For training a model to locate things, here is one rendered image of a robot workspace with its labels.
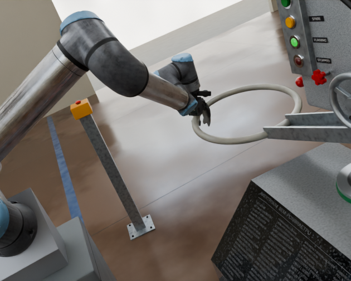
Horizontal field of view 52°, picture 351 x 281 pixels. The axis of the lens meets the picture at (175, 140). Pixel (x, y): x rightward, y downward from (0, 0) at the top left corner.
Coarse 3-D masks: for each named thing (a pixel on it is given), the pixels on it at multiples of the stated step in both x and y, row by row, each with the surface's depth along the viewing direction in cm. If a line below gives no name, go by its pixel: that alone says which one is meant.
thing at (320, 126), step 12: (300, 120) 135; (312, 120) 128; (324, 120) 122; (336, 120) 117; (276, 132) 132; (288, 132) 125; (300, 132) 118; (312, 132) 113; (324, 132) 107; (336, 132) 103; (348, 132) 98
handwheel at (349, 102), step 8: (344, 72) 76; (336, 80) 79; (336, 88) 80; (328, 96) 84; (336, 96) 83; (344, 96) 79; (336, 104) 83; (344, 104) 79; (336, 112) 84; (344, 120) 83
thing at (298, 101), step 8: (240, 88) 178; (248, 88) 177; (256, 88) 175; (264, 88) 173; (272, 88) 170; (280, 88) 166; (288, 88) 163; (216, 96) 178; (224, 96) 179; (296, 96) 154; (208, 104) 175; (296, 104) 149; (296, 112) 144; (192, 120) 165; (288, 120) 141; (200, 136) 153; (208, 136) 149; (248, 136) 140; (256, 136) 139; (264, 136) 139; (232, 144) 143
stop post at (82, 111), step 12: (72, 108) 227; (84, 108) 229; (84, 120) 233; (96, 132) 238; (96, 144) 241; (108, 156) 246; (108, 168) 249; (120, 180) 255; (120, 192) 258; (132, 204) 264; (132, 216) 267; (132, 228) 279; (144, 228) 273
